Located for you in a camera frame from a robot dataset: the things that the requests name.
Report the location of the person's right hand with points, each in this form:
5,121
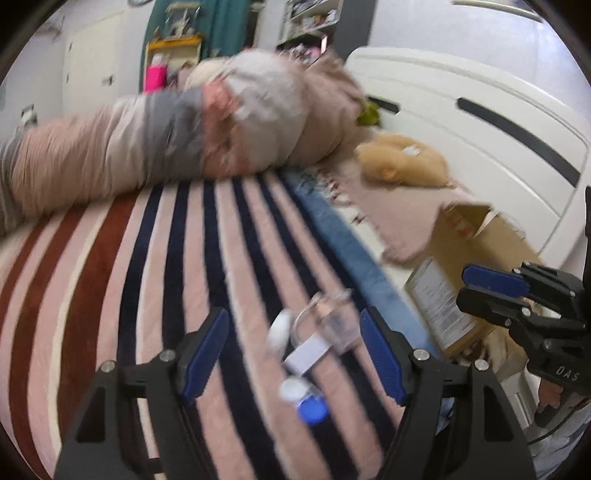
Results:
549,395

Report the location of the striped pink blanket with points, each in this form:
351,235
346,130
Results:
126,279

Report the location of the tan plush toy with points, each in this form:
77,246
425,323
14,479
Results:
397,159

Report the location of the white bed headboard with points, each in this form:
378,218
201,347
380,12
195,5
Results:
506,141

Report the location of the small white round jar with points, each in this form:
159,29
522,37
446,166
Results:
279,333

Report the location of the blue cap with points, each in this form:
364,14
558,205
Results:
306,399

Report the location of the beige pillow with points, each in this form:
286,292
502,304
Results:
403,216

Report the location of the white door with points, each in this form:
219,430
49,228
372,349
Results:
89,66

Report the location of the yellow shelf cabinet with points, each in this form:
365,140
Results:
175,52

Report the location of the dark bookshelf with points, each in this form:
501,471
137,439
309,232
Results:
312,27

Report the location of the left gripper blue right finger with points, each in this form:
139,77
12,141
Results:
390,352

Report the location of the rolled striped duvet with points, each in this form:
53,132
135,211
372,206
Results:
234,116

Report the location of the white adapter with cable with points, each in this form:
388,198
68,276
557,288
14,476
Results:
309,346

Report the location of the green plush toy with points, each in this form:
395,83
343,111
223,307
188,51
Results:
370,116

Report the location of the teal curtain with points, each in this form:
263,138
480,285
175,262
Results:
223,23

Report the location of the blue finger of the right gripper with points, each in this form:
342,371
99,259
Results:
495,308
505,283

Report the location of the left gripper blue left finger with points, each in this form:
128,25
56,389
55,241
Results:
198,353

